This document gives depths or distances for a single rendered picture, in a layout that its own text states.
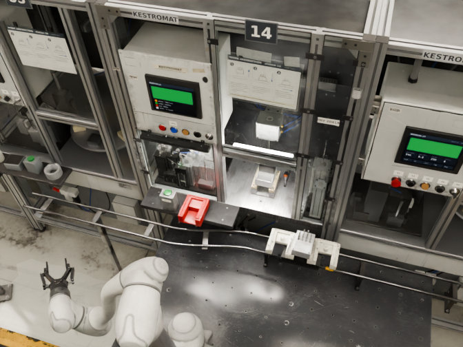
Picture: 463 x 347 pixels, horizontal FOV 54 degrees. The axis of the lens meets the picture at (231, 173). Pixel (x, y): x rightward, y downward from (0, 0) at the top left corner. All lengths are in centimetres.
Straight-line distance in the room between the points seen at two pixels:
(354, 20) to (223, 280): 148
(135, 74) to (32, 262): 204
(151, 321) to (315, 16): 125
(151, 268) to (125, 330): 22
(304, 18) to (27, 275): 271
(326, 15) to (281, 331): 150
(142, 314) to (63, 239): 224
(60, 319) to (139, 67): 111
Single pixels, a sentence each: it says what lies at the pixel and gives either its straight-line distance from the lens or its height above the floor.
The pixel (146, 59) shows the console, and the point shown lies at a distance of 203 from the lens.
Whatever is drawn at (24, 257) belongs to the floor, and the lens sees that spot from 380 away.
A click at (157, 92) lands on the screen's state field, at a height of 165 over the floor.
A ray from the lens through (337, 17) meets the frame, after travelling 187.
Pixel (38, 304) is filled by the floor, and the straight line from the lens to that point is 355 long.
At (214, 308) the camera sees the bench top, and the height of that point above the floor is 68.
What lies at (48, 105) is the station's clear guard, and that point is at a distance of 263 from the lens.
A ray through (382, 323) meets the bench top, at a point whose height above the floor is 68.
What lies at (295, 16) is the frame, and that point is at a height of 201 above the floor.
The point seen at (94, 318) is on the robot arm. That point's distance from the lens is 215.
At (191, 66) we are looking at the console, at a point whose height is 181.
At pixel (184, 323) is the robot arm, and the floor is 95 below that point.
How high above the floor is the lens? 293
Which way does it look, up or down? 49 degrees down
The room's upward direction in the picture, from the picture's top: 3 degrees counter-clockwise
